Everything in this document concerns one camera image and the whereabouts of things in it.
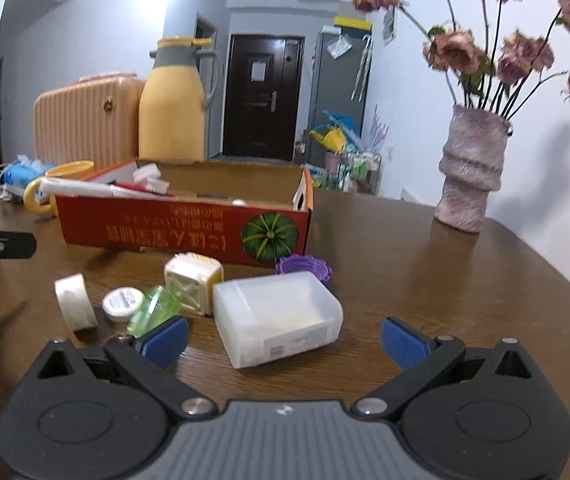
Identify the yellow watering can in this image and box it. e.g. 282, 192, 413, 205
310, 127, 346, 152

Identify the yellow mug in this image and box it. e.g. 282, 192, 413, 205
23, 160, 96, 217

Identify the dark entrance door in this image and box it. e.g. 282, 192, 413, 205
222, 34, 306, 161

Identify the hanging white umbrella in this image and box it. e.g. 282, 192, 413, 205
350, 35, 372, 102

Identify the small white round container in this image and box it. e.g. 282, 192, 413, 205
103, 287, 144, 324

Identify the pink textured vase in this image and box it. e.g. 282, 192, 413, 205
434, 105, 513, 234

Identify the green clear plastic piece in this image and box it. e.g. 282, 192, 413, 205
127, 285, 186, 339

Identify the white yellow plug adapter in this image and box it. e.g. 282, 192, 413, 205
164, 252, 224, 317

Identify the orange cardboard box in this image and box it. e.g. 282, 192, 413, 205
50, 157, 314, 267

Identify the pink ribbed suitcase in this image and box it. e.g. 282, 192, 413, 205
33, 73, 146, 171

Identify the white tape roll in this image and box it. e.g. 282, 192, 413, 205
55, 273, 99, 332

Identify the white leaning panel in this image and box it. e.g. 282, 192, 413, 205
401, 187, 438, 206

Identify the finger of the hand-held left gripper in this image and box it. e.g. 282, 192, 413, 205
0, 227, 37, 270

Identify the purple wall decoration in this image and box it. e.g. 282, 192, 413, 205
365, 105, 390, 153

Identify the blue plastic rack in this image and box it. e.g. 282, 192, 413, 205
321, 109, 362, 136

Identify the grey refrigerator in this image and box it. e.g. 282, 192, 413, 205
306, 27, 373, 156

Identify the metal trolley rack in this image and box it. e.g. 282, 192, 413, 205
337, 147, 382, 196

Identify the dried rose bouquet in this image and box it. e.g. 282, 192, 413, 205
350, 0, 570, 121

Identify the translucent plastic storage box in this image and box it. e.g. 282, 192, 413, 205
213, 271, 344, 370

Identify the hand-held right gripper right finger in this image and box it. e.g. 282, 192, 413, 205
350, 316, 538, 418

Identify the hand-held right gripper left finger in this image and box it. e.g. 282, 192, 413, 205
32, 316, 218, 418

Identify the blue tissue pack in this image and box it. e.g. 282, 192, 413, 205
2, 156, 56, 196

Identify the yellow flat box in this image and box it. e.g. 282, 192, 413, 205
334, 16, 373, 31

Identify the clear plastic bag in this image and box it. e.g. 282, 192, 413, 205
326, 34, 353, 58

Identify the red lint brush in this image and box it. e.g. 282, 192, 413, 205
40, 164, 172, 198

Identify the purple toothed ring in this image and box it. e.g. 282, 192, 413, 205
275, 254, 334, 290

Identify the yellow thermos jug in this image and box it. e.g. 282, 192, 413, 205
138, 36, 224, 163

